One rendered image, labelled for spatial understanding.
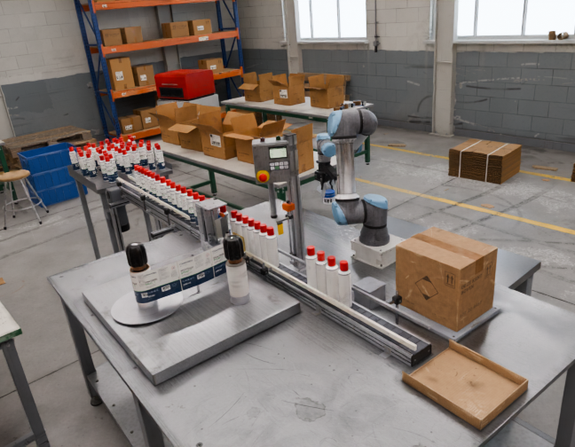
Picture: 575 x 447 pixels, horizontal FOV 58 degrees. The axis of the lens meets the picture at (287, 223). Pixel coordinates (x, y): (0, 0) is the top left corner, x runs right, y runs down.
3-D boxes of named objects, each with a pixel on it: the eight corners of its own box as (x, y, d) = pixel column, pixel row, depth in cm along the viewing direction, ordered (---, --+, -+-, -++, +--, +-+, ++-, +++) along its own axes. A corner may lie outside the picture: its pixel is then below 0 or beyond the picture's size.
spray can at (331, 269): (325, 301, 217) (322, 257, 208) (334, 295, 219) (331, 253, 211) (333, 305, 213) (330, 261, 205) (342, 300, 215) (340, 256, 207)
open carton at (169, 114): (152, 143, 547) (145, 107, 532) (187, 134, 574) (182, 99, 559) (171, 148, 520) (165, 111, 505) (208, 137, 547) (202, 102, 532)
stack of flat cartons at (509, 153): (446, 175, 610) (447, 149, 597) (468, 163, 644) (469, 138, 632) (500, 184, 567) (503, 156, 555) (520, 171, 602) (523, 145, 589)
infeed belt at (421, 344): (192, 232, 304) (191, 226, 303) (205, 228, 309) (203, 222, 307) (413, 364, 181) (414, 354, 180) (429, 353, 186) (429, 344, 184)
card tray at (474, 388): (402, 380, 176) (402, 371, 174) (449, 348, 189) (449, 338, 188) (480, 430, 153) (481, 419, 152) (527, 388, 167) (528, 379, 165)
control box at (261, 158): (255, 178, 245) (251, 139, 237) (292, 175, 245) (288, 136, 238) (255, 185, 235) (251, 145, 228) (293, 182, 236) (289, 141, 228)
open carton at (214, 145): (192, 157, 482) (186, 117, 467) (231, 145, 510) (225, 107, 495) (218, 163, 455) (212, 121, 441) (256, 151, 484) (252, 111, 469)
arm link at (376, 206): (390, 225, 248) (392, 199, 243) (364, 228, 246) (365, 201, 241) (382, 215, 259) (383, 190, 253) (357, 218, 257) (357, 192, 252)
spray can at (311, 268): (305, 288, 227) (302, 247, 218) (314, 284, 229) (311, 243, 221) (312, 293, 223) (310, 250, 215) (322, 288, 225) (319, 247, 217)
